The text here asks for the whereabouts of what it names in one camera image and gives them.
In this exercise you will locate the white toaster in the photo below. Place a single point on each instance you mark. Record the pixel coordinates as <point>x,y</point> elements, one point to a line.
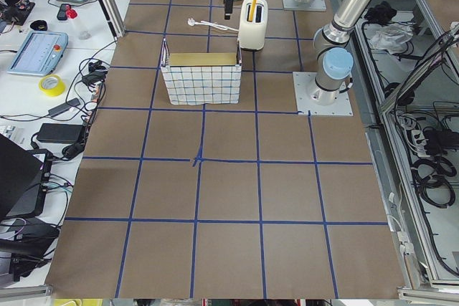
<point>251,36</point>

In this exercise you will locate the black laptop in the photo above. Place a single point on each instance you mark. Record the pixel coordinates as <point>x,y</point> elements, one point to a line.
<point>24,174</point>

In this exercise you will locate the black power adapter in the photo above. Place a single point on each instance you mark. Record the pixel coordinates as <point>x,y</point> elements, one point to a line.
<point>60,133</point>

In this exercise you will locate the toast slice in toaster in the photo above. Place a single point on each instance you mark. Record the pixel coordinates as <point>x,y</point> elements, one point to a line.
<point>251,12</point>

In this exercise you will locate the yellow tape roll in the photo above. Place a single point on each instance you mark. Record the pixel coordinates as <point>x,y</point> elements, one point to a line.
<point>52,85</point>

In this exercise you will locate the white bottle red cap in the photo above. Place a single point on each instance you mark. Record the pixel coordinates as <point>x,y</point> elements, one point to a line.
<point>77,23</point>

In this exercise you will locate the wire basket with wooden shelf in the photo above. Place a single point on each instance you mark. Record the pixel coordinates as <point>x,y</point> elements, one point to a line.
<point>201,78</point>

